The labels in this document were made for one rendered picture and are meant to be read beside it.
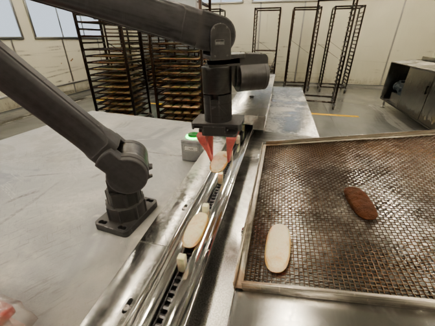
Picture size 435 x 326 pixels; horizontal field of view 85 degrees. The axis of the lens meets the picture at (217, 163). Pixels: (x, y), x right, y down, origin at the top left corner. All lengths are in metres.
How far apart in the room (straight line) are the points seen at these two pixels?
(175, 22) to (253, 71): 0.16
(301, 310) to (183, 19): 0.44
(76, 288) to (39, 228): 0.21
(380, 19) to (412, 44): 0.99
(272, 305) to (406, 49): 7.85
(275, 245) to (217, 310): 0.13
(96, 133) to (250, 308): 0.37
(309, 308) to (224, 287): 0.15
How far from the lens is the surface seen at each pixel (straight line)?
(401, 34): 7.96
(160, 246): 0.46
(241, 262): 0.39
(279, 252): 0.38
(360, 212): 0.47
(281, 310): 0.35
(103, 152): 0.49
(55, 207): 0.71
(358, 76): 7.80
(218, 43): 0.45
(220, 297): 0.44
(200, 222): 0.49
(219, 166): 0.51
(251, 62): 0.49
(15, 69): 0.49
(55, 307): 0.50
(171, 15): 0.45
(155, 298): 0.41
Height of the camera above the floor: 1.19
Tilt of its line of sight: 28 degrees down
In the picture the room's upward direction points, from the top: straight up
